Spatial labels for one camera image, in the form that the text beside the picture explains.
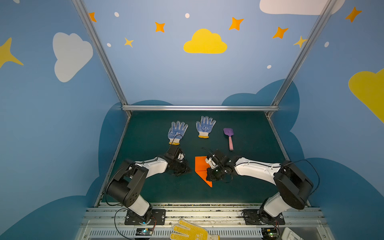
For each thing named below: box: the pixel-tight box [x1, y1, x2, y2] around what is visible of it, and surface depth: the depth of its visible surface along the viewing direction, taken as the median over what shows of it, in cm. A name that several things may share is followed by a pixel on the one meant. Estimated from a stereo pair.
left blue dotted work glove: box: [167, 121, 189, 145], surface depth 112 cm
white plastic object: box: [281, 227, 305, 240], surface depth 70 cm
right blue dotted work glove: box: [196, 116, 217, 139], surface depth 117 cm
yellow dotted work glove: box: [169, 218, 220, 240], surface depth 72 cm
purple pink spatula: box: [223, 128, 234, 151], surface depth 109 cm
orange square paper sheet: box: [195, 156, 213, 188], surface depth 92 cm
